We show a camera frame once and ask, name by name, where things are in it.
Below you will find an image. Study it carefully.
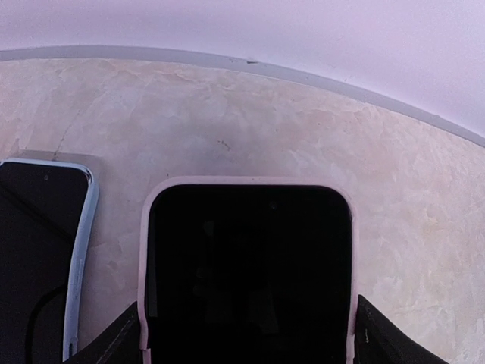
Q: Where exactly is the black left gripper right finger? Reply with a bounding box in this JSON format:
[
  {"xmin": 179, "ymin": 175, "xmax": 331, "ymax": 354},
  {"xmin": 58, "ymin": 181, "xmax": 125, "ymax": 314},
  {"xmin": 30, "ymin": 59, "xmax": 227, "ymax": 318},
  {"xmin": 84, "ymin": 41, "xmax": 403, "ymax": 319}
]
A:
[{"xmin": 354, "ymin": 295, "xmax": 446, "ymax": 364}]

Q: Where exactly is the light blue phone case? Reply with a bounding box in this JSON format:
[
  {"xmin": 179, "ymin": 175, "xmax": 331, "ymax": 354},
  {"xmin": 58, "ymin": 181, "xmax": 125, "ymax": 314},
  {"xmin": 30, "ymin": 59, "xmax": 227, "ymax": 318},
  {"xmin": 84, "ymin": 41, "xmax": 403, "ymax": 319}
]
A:
[{"xmin": 0, "ymin": 157, "xmax": 101, "ymax": 361}]

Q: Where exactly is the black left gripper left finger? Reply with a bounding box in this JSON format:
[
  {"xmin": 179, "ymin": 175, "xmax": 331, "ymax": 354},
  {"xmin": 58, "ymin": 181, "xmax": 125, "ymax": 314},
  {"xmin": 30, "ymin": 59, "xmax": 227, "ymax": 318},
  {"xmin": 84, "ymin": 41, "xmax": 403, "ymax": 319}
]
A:
[{"xmin": 65, "ymin": 303, "xmax": 142, "ymax": 364}]

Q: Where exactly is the clear pink phone case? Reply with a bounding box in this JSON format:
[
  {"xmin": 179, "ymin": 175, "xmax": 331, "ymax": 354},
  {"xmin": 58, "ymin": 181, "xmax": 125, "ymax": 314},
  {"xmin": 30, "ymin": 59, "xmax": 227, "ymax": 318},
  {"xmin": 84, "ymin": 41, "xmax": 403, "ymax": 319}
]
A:
[{"xmin": 136, "ymin": 174, "xmax": 359, "ymax": 364}]

